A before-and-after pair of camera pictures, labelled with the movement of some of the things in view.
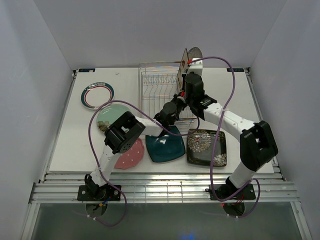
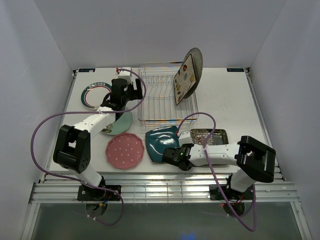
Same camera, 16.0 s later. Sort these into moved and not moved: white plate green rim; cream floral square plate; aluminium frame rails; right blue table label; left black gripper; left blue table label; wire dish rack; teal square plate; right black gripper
Moved: cream floral square plate; right black gripper; left black gripper
Not moved: left blue table label; white plate green rim; aluminium frame rails; wire dish rack; right blue table label; teal square plate
